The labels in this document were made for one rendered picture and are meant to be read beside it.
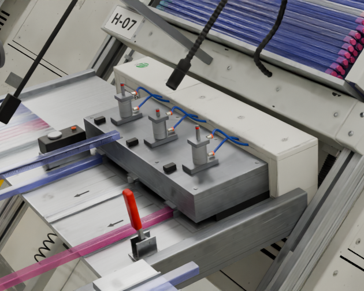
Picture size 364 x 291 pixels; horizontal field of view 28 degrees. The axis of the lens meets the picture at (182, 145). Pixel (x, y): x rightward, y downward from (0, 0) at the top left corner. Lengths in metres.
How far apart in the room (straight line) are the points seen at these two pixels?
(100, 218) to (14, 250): 3.19
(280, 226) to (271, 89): 0.24
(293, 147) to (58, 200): 0.37
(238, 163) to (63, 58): 1.45
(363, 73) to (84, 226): 0.46
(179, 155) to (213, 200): 0.11
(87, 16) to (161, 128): 1.36
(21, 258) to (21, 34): 2.05
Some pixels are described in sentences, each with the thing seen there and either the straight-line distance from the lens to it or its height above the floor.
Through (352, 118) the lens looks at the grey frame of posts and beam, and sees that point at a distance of 1.09.
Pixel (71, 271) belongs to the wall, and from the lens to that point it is 3.81.
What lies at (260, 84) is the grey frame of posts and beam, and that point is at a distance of 1.22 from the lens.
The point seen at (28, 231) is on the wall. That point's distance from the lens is 4.23.
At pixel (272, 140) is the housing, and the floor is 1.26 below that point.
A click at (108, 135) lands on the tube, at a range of 1.09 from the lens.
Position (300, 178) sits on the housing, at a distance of 1.10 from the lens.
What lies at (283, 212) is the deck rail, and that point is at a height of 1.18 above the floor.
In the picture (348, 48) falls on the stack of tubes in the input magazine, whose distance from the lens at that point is 1.11.
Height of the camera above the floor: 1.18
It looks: level
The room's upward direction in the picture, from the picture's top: 32 degrees clockwise
